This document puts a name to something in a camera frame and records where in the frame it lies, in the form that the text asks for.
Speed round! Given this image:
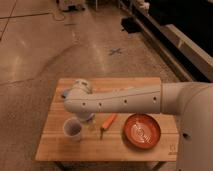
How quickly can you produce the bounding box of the white ceramic cup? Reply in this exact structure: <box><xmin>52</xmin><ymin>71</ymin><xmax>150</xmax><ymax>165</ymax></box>
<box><xmin>63</xmin><ymin>118</ymin><xmax>82</xmax><ymax>141</ymax></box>

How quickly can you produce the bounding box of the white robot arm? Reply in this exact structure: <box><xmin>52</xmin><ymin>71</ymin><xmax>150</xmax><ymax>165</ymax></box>
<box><xmin>64</xmin><ymin>79</ymin><xmax>213</xmax><ymax>171</ymax></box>

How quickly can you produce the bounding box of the orange ceramic bowl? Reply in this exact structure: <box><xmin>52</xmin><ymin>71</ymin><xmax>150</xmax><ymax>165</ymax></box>
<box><xmin>123</xmin><ymin>114</ymin><xmax>161</xmax><ymax>149</ymax></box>

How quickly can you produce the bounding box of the blue sponge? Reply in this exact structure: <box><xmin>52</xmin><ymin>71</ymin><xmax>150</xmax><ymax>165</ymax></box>
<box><xmin>61</xmin><ymin>90</ymin><xmax>69</xmax><ymax>98</ymax></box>

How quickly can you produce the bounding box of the wooden table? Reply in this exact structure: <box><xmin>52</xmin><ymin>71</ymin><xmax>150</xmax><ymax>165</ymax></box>
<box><xmin>35</xmin><ymin>78</ymin><xmax>179</xmax><ymax>164</ymax></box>

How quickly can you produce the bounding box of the black box on floor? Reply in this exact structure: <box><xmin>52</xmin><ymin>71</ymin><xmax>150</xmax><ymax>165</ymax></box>
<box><xmin>121</xmin><ymin>17</ymin><xmax>141</xmax><ymax>33</ymax></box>

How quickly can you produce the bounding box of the long shelf bench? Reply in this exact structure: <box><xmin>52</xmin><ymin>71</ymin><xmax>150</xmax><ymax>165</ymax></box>
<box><xmin>118</xmin><ymin>0</ymin><xmax>213</xmax><ymax>82</ymax></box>

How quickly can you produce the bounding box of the white equipment on floor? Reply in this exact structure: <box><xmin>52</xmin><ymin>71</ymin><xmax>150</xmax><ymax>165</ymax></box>
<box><xmin>56</xmin><ymin>0</ymin><xmax>86</xmax><ymax>11</ymax></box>

